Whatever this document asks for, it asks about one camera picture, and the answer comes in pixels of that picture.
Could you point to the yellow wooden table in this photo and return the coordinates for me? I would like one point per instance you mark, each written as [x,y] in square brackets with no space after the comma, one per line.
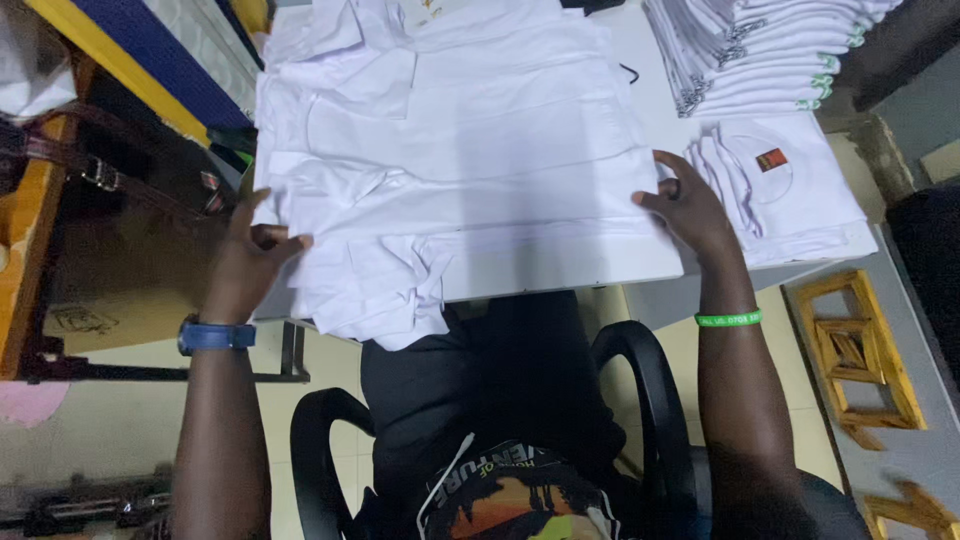
[26,247]

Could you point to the person's black trousers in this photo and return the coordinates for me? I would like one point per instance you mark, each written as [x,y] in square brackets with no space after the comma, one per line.
[487,375]

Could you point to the stack of folded white shirts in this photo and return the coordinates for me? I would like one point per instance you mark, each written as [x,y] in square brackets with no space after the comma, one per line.
[757,60]

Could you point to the folded white shirt red label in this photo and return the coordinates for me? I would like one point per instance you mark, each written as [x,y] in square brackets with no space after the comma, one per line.
[795,195]

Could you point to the black office chair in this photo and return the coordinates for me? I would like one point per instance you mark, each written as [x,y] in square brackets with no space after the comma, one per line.
[660,420]

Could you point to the black object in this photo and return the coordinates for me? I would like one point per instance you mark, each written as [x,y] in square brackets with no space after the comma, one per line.
[592,4]

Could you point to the pink cloth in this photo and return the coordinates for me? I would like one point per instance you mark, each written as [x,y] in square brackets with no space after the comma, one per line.
[30,403]

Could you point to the blue and yellow mattress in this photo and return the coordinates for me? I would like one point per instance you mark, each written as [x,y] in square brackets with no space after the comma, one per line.
[165,67]

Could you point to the white plastic bag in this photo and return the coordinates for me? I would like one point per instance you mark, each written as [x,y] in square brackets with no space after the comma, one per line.
[30,75]

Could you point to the person's left hand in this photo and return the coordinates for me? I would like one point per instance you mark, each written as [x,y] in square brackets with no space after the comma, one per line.
[240,262]

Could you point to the person's right hand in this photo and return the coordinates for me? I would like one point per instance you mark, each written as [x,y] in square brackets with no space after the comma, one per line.
[697,214]

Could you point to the wooden stool frame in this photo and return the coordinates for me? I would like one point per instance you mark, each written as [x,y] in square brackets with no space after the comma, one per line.
[862,352]
[911,510]

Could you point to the black thread loop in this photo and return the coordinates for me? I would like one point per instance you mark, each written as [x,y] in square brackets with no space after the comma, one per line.
[631,73]

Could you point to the green rubber wristband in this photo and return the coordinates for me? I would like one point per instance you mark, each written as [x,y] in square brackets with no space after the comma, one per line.
[727,319]

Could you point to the blue wristwatch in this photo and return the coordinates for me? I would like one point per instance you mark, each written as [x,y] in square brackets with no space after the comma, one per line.
[214,336]

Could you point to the person's black printed t-shirt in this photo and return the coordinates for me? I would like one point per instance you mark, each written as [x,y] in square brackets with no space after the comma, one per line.
[517,487]

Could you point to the brown cardboard sheet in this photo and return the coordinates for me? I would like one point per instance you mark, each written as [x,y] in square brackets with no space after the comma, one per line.
[127,300]

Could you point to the black metal machine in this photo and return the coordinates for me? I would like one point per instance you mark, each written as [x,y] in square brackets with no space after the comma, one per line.
[82,506]

